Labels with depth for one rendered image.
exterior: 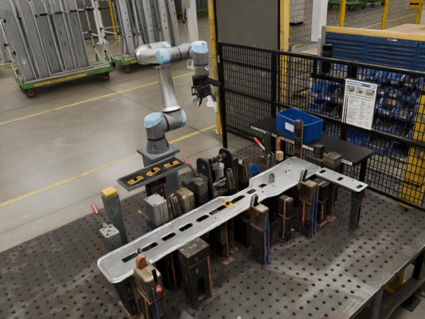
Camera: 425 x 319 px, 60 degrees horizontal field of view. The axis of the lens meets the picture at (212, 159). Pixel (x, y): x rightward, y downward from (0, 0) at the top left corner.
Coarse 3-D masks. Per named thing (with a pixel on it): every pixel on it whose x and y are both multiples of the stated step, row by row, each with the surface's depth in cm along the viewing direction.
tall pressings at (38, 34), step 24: (0, 0) 704; (24, 0) 706; (48, 0) 772; (72, 0) 775; (24, 24) 714; (48, 24) 761; (72, 24) 791; (24, 48) 730; (48, 48) 776; (24, 72) 743; (48, 72) 766
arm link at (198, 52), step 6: (198, 42) 180; (204, 42) 180; (192, 48) 181; (198, 48) 179; (204, 48) 180; (192, 54) 183; (198, 54) 180; (204, 54) 181; (198, 60) 181; (204, 60) 182
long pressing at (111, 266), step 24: (288, 168) 224; (312, 168) 222; (240, 192) 204; (264, 192) 203; (192, 216) 188; (216, 216) 186; (144, 240) 174; (168, 240) 173; (192, 240) 173; (120, 264) 161
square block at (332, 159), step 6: (324, 156) 224; (330, 156) 221; (336, 156) 221; (324, 162) 225; (330, 162) 222; (336, 162) 220; (330, 168) 224; (336, 168) 224; (336, 186) 231; (336, 192) 234; (336, 198) 236
